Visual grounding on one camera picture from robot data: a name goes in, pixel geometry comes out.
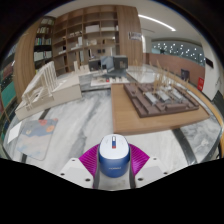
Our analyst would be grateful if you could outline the red wall sign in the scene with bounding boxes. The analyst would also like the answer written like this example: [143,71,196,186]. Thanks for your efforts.
[197,77,205,93]

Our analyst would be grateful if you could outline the bookshelf with colourful books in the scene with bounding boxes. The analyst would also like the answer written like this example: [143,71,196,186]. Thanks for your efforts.
[0,43,18,134]

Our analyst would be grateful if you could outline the long ceiling light strip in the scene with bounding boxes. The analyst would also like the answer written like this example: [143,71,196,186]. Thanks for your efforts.
[138,13,177,33]

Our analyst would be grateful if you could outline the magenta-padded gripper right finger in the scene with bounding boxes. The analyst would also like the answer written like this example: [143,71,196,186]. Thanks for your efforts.
[128,143,169,188]

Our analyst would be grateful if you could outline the white and blue computer mouse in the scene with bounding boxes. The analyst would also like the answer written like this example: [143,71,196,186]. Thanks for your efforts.
[97,133,132,179]

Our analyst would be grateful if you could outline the small wall sign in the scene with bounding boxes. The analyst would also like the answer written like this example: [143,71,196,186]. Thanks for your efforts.
[128,31,144,42]

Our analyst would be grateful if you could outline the brown model on wooden board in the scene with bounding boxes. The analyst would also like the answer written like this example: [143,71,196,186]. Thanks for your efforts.
[110,63,211,136]

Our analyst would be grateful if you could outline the flat white site model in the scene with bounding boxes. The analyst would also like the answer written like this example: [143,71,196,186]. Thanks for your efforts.
[90,74,131,88]

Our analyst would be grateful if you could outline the wooden shelf unit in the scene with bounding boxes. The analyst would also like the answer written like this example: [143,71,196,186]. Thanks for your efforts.
[53,4,144,76]

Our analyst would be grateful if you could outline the dark bookshelf with white books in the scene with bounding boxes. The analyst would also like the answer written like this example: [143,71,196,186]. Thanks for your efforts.
[33,16,56,71]

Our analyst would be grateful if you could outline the group of small ceiling lights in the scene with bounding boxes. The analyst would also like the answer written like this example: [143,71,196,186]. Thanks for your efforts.
[152,41,205,64]

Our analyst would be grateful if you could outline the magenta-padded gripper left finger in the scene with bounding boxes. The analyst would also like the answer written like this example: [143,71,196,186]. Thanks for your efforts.
[59,143,101,189]

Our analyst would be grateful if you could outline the white architectural model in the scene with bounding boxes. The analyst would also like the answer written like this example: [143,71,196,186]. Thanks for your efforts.
[14,60,83,122]

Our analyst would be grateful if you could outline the pastel printed mouse pad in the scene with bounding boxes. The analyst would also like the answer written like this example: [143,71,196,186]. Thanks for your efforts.
[15,118,59,162]

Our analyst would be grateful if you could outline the dark grey house model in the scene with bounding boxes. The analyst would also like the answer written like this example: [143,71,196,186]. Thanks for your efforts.
[88,54,129,74]

